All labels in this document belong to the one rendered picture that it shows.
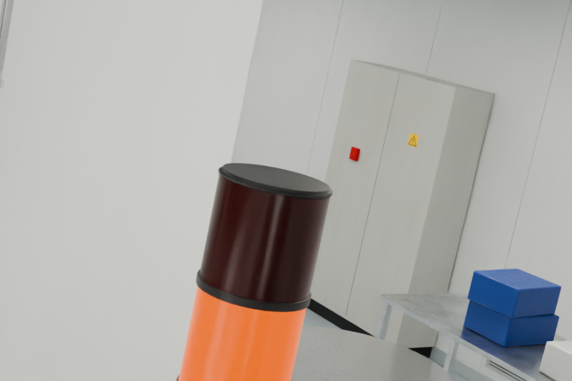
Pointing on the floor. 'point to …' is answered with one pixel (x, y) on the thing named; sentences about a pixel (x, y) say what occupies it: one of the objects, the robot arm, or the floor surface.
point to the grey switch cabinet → (396, 196)
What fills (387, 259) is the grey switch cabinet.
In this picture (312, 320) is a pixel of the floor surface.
